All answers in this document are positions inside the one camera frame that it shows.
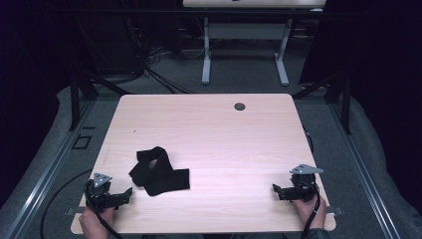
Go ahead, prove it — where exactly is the aluminium floor rail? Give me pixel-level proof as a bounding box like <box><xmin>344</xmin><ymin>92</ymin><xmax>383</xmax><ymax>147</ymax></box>
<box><xmin>0</xmin><ymin>99</ymin><xmax>98</xmax><ymax>239</ymax></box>
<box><xmin>328</xmin><ymin>103</ymin><xmax>403</xmax><ymax>239</ymax></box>

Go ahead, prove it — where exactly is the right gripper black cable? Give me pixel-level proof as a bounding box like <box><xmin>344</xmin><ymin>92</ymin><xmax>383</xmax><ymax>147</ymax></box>
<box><xmin>300</xmin><ymin>180</ymin><xmax>322</xmax><ymax>239</ymax></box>

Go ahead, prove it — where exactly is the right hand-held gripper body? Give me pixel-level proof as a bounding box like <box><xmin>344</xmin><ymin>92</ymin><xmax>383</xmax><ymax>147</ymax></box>
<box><xmin>288</xmin><ymin>163</ymin><xmax>324</xmax><ymax>202</ymax></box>

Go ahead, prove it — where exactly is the person's right hand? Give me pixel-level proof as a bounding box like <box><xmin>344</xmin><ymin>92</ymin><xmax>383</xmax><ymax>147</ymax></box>
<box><xmin>293</xmin><ymin>195</ymin><xmax>328</xmax><ymax>231</ymax></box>

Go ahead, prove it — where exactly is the black cable beside table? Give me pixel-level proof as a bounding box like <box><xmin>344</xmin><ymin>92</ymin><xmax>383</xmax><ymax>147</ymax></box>
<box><xmin>302</xmin><ymin>125</ymin><xmax>315</xmax><ymax>154</ymax></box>

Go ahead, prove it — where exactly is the bundle of dark cables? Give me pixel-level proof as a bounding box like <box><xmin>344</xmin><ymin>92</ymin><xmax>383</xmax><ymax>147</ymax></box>
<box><xmin>123</xmin><ymin>14</ymin><xmax>197</xmax><ymax>95</ymax></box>

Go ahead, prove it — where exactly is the black floor cable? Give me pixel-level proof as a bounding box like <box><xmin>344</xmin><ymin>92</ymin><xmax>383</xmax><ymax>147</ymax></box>
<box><xmin>39</xmin><ymin>168</ymin><xmax>94</xmax><ymax>239</ymax></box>

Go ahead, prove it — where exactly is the grey metal table bracket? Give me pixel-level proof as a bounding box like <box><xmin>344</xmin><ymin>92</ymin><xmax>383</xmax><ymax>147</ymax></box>
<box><xmin>326</xmin><ymin>205</ymin><xmax>345</xmax><ymax>216</ymax></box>
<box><xmin>65</xmin><ymin>206</ymin><xmax>88</xmax><ymax>216</ymax></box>

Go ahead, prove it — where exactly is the black metal frame stand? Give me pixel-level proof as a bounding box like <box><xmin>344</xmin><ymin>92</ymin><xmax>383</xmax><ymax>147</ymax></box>
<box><xmin>292</xmin><ymin>70</ymin><xmax>352</xmax><ymax>135</ymax></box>
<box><xmin>69</xmin><ymin>70</ymin><xmax>131</xmax><ymax>131</ymax></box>

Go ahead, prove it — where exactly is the desk with white legs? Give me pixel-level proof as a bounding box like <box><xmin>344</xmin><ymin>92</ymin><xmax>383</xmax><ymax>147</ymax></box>
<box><xmin>182</xmin><ymin>0</ymin><xmax>327</xmax><ymax>86</ymax></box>

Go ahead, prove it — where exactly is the black horizontal frame bar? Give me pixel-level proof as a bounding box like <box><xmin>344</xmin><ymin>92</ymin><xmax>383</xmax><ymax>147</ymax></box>
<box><xmin>71</xmin><ymin>8</ymin><xmax>334</xmax><ymax>18</ymax></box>

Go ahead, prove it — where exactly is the person's left hand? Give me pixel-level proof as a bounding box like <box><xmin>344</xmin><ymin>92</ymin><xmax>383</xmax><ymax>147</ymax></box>
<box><xmin>79</xmin><ymin>206</ymin><xmax>115</xmax><ymax>239</ymax></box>

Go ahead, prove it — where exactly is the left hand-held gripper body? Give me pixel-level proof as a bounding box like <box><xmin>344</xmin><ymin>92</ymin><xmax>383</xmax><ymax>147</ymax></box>
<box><xmin>85</xmin><ymin>172</ymin><xmax>121</xmax><ymax>212</ymax></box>

